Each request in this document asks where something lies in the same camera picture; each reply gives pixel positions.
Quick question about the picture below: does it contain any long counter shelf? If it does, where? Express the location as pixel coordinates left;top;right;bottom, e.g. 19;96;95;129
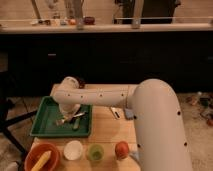
0;23;213;34

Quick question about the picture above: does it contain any black chair base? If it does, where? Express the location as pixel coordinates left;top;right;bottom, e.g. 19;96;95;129
0;71;38;158

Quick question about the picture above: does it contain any blue sponge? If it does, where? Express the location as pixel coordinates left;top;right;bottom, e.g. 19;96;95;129
124;109;134;120

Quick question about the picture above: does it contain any orange bowl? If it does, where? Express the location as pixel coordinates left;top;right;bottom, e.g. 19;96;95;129
24;143;60;171

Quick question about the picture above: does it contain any blue folded cloth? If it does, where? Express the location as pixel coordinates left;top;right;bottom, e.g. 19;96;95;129
129;151;139;163

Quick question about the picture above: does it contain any silver metal fork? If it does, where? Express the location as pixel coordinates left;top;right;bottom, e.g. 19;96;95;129
55;112;86;126

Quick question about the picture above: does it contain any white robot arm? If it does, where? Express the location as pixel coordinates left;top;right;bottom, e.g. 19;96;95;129
52;77;193;171

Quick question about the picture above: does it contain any red bowl on counter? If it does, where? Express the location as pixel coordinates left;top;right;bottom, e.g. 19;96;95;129
84;17;95;25

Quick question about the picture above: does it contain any white small bowl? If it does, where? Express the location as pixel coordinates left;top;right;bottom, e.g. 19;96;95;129
63;140;83;161

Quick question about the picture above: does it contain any dark red bowl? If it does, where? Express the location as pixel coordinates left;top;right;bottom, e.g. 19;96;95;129
78;78;85;89

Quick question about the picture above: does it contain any green cup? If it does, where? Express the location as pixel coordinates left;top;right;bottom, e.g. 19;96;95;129
87;144;104;162

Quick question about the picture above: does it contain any green cucumber piece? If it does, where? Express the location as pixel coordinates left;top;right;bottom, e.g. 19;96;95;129
73;118;81;131

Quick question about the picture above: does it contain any orange tomato fruit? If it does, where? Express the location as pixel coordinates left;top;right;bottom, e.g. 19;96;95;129
115;141;129;160

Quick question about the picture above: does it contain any yellow corn cob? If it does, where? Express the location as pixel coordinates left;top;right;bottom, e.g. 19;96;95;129
31;151;51;171

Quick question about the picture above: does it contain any green plastic tray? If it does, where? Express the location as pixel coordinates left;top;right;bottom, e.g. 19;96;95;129
30;96;92;138

